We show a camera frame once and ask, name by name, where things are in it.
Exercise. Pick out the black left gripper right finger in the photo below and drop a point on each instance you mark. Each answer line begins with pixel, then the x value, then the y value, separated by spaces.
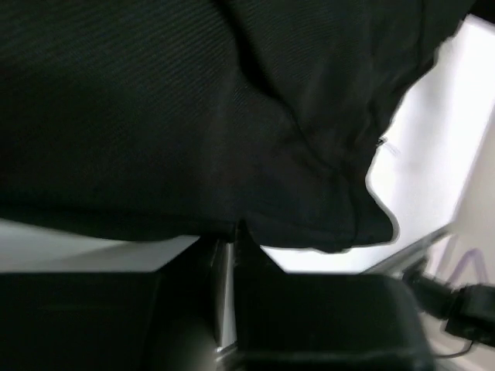
pixel 328 322

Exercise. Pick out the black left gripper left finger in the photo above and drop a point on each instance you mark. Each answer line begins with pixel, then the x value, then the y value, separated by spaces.
pixel 148 306

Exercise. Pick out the black pleated skirt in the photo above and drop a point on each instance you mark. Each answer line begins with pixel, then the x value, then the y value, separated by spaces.
pixel 143 120

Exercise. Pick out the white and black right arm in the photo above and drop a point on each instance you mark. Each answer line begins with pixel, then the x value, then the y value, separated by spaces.
pixel 468 311

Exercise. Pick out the aluminium table edge rail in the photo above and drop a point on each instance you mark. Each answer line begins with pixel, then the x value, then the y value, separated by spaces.
pixel 410 255

